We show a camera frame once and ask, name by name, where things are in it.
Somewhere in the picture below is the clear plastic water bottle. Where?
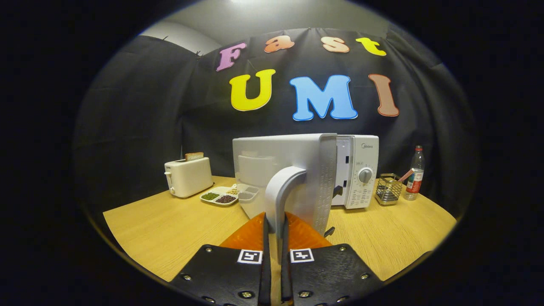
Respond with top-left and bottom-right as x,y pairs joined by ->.
404,145 -> 425,201

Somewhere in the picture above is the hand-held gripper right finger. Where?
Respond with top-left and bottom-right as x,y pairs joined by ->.
280,212 -> 383,306

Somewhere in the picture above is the white microwave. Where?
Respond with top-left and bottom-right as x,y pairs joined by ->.
232,133 -> 380,264

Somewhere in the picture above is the black backdrop cloth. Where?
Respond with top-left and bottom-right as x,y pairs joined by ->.
72,28 -> 479,238

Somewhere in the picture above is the white divided bean tray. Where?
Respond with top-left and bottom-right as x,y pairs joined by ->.
200,185 -> 239,207

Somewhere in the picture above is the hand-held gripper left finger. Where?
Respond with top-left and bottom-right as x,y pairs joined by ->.
169,212 -> 273,306

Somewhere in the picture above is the metal wire utensil holder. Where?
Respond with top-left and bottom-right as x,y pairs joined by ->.
375,173 -> 403,206

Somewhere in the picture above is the cream white toaster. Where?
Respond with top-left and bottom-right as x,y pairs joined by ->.
164,157 -> 214,198

